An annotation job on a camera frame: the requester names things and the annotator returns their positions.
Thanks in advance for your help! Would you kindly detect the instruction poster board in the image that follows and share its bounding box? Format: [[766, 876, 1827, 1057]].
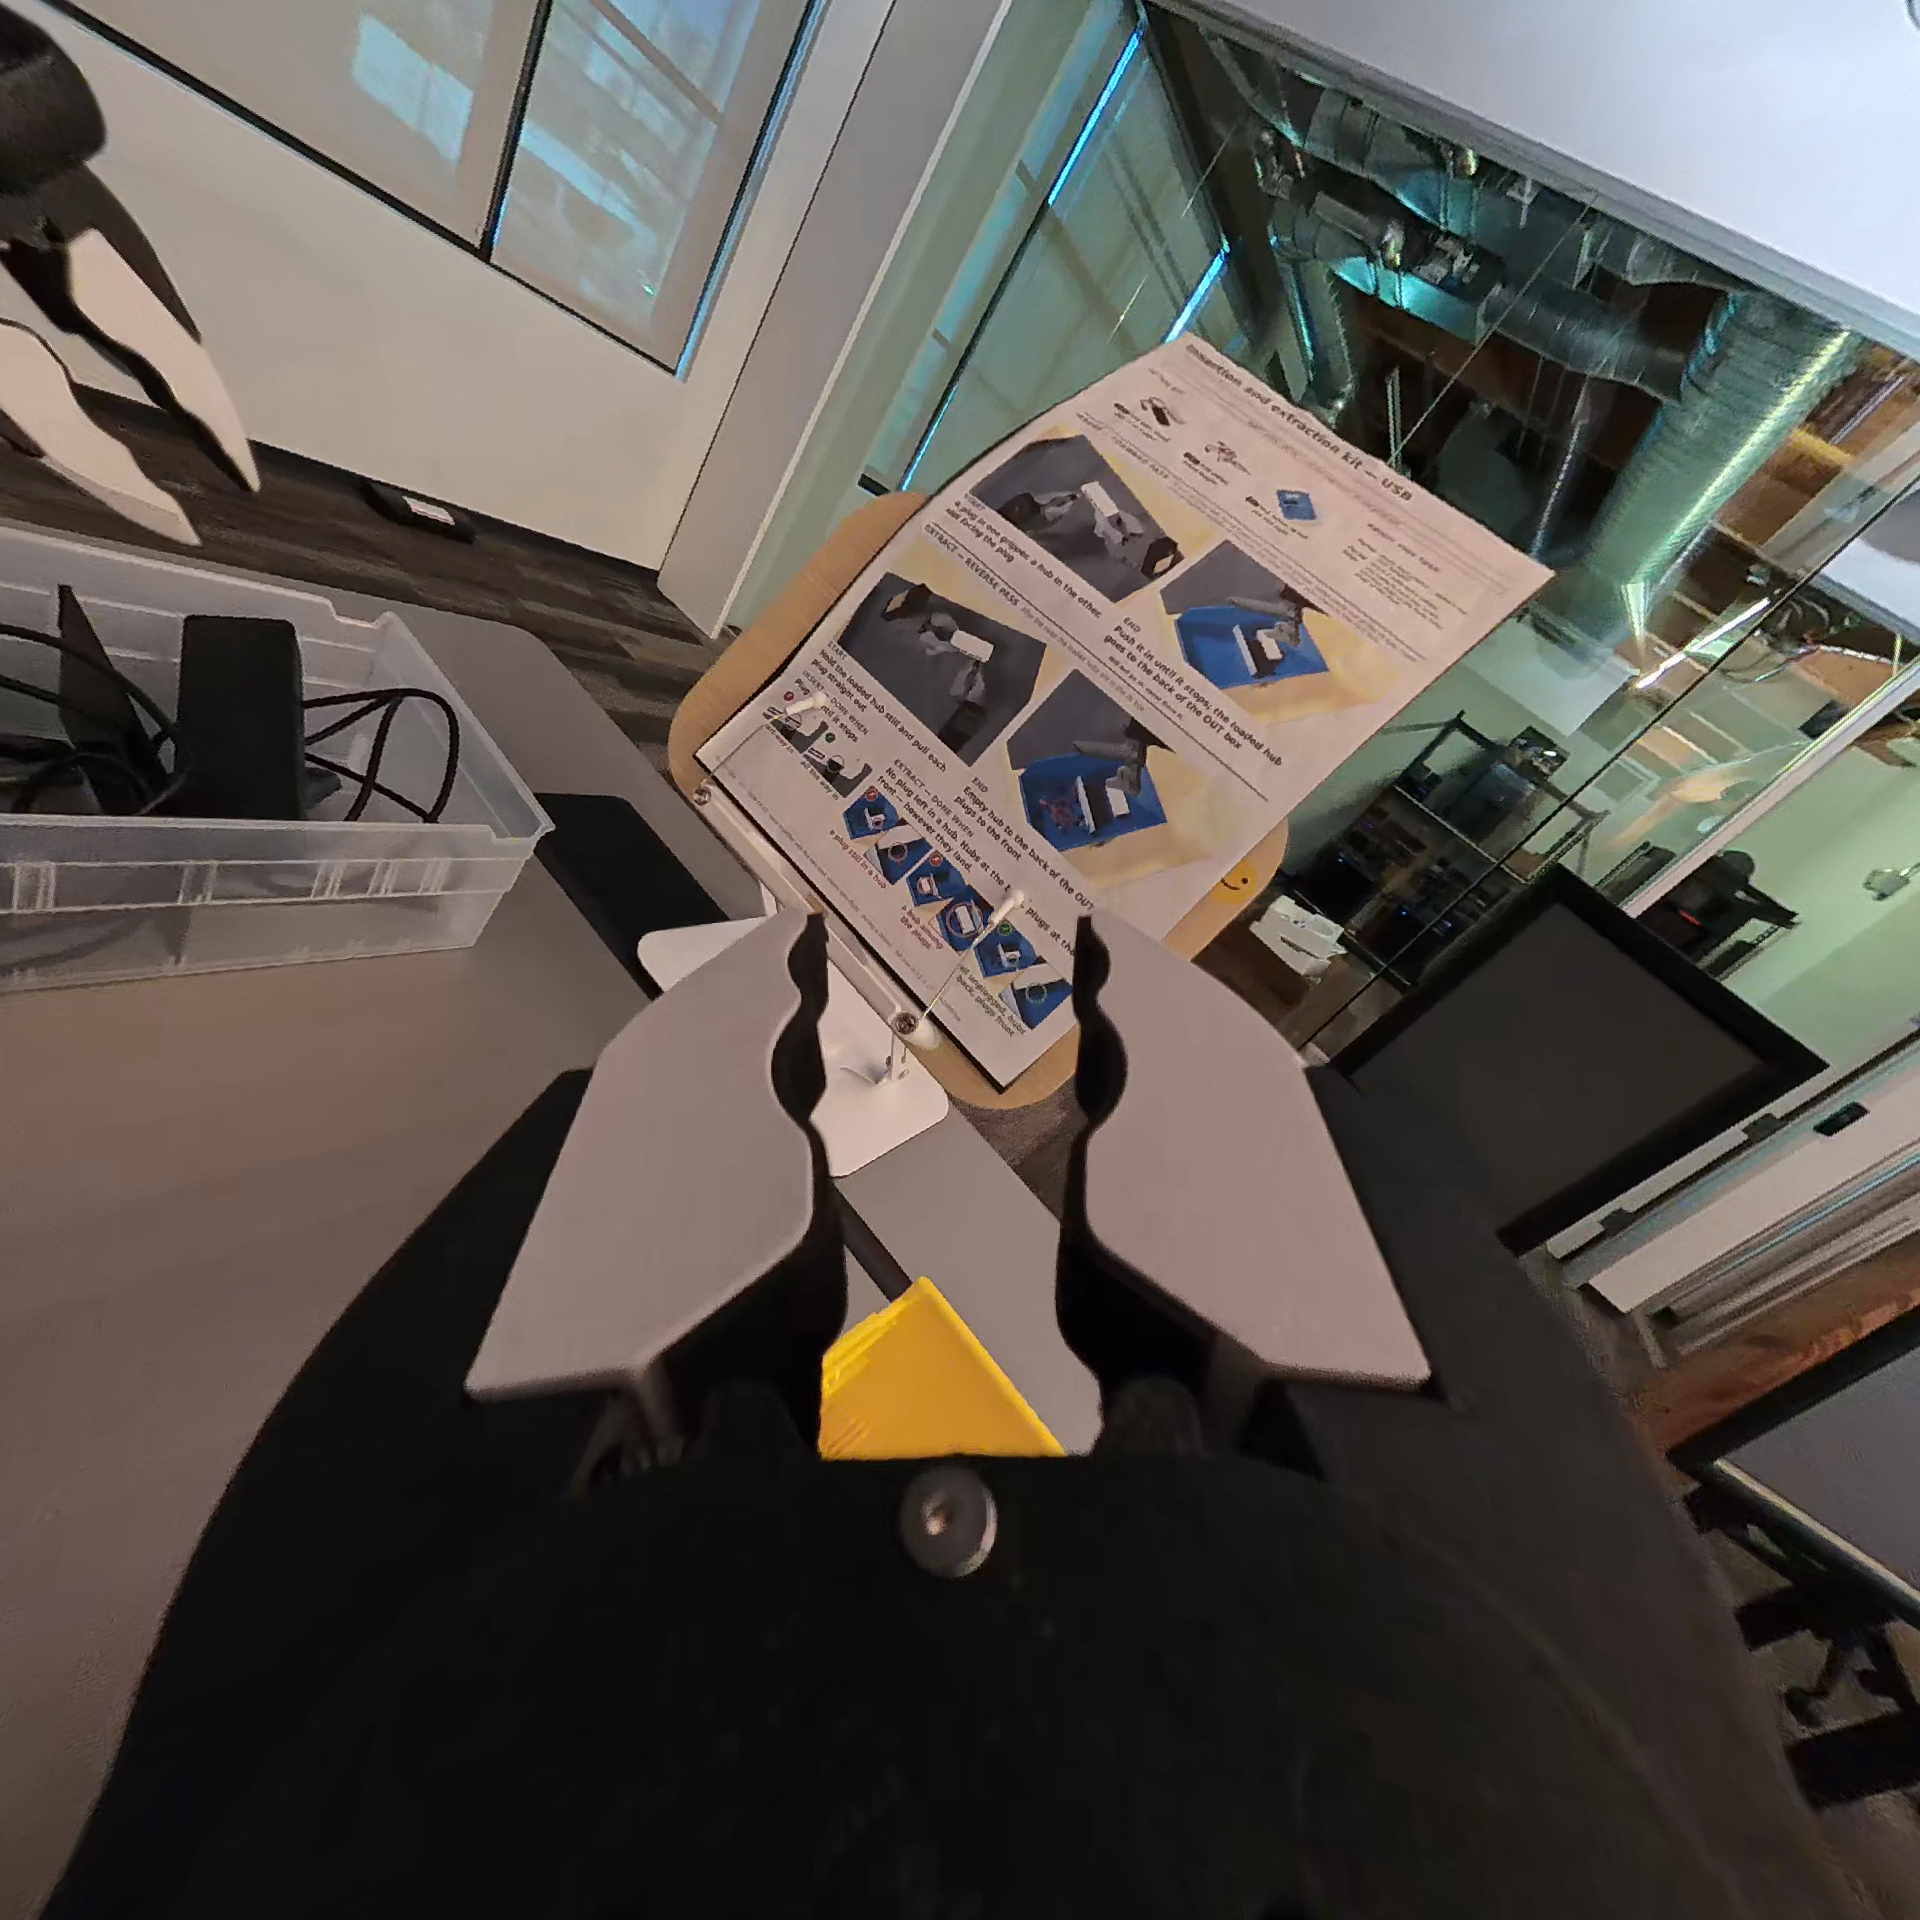
[[662, 333, 1558, 1096]]

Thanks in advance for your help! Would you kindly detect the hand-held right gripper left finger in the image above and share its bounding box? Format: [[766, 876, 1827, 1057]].
[[465, 909, 851, 1461]]

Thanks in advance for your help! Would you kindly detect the small black floor device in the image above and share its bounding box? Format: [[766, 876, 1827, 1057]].
[[362, 480, 481, 545]]

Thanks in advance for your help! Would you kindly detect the thick black hub cable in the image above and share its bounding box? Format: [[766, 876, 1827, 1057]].
[[0, 677, 466, 829]]

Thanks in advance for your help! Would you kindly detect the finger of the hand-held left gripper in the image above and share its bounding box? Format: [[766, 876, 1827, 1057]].
[[45, 226, 266, 496], [0, 315, 206, 552]]

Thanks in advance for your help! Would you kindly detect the black display panel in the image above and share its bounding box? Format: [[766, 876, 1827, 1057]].
[[1332, 861, 1836, 1260]]

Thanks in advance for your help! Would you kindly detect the clear plastic bin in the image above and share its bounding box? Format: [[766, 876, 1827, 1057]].
[[0, 516, 561, 994]]

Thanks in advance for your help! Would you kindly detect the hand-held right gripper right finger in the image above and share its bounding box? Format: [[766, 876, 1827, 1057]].
[[1062, 909, 1441, 1461]]

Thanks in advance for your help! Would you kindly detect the silver ventilation duct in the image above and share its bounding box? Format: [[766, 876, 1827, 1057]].
[[1524, 296, 1868, 653]]

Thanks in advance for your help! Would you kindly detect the yellow plastic bin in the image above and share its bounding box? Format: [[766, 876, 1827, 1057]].
[[815, 1275, 1070, 1465]]

